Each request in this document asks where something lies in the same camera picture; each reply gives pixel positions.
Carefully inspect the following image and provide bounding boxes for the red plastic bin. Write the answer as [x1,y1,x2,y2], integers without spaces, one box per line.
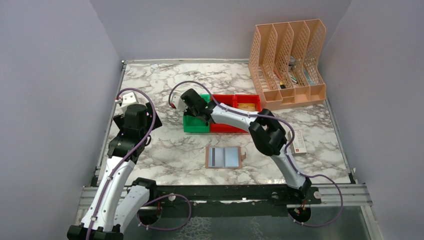
[234,94,262,112]
[209,94,235,133]

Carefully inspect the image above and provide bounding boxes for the tan leather card holder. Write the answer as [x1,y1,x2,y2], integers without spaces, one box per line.
[205,146,247,169]

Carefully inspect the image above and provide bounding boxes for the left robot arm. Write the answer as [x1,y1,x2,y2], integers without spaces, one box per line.
[66,102,162,240]

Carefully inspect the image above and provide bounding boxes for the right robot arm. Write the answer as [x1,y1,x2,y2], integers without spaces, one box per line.
[170,88,312,204]

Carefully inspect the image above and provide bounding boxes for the gold cards stack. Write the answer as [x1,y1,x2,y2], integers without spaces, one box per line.
[237,103,256,112]

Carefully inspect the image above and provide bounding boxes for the green plastic bin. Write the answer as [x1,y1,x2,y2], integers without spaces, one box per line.
[183,94,210,133]

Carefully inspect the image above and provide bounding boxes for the peach file organizer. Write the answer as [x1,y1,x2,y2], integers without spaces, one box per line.
[248,18,326,110]

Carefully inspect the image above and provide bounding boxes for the items in organizer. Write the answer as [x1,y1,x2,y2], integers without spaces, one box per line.
[271,54,314,89]

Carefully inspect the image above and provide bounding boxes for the white small box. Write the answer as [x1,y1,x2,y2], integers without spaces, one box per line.
[288,129,308,155]

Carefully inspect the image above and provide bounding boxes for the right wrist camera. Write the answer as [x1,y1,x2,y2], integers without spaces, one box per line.
[170,95,187,112]

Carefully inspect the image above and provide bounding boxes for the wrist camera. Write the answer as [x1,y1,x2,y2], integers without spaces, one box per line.
[170,95,187,112]
[115,91,139,113]

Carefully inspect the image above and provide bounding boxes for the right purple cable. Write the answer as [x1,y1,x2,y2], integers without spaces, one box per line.
[168,80,344,229]

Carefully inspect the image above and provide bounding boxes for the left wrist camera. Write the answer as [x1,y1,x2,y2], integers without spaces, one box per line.
[115,91,139,113]

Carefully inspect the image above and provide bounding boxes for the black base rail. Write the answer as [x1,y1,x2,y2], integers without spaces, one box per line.
[138,184,322,221]

